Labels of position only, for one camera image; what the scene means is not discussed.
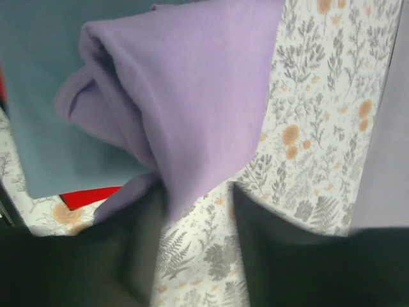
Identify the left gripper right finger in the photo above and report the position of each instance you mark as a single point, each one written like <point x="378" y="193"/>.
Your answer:
<point x="286" y="265"/>

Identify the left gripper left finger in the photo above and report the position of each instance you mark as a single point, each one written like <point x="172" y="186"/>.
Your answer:
<point x="111" y="263"/>

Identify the purple t shirt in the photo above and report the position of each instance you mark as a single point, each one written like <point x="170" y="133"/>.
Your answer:
<point x="182" y="88"/>

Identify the folded red t shirt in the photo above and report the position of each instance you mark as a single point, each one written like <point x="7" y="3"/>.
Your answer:
<point x="75" y="199"/>

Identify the folded teal t shirt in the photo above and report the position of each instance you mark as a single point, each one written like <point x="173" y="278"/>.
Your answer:
<point x="39" y="52"/>

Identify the floral patterned table mat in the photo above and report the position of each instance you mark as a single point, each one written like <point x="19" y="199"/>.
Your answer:
<point x="329" y="63"/>

